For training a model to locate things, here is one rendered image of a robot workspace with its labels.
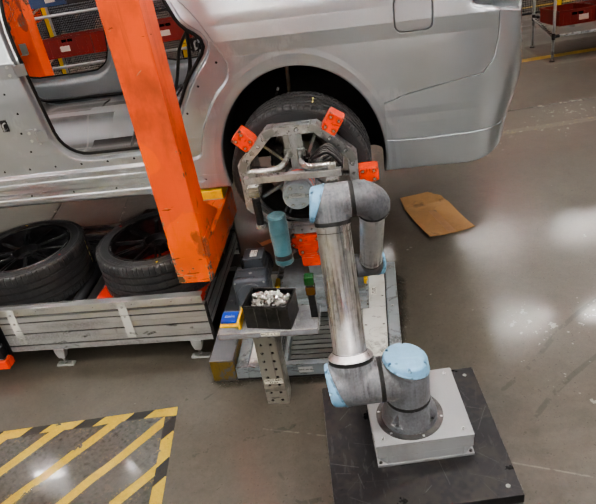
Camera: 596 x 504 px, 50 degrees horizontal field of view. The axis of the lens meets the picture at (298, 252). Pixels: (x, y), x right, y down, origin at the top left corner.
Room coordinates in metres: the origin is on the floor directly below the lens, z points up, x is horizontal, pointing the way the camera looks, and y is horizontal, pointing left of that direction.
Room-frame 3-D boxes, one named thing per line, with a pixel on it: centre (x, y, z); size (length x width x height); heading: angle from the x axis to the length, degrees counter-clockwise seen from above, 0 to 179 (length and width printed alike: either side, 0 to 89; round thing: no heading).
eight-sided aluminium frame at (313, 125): (2.67, -0.07, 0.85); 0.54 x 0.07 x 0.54; 80
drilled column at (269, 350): (2.19, 0.20, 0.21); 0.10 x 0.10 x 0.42; 80
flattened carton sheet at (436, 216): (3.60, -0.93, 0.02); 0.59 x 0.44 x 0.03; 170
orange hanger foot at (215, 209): (2.88, 0.41, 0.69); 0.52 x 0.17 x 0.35; 170
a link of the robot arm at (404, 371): (1.57, -0.28, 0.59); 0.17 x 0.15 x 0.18; 87
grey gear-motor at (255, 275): (2.79, 0.23, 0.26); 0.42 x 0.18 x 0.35; 170
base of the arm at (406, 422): (1.57, -0.28, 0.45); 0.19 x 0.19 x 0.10
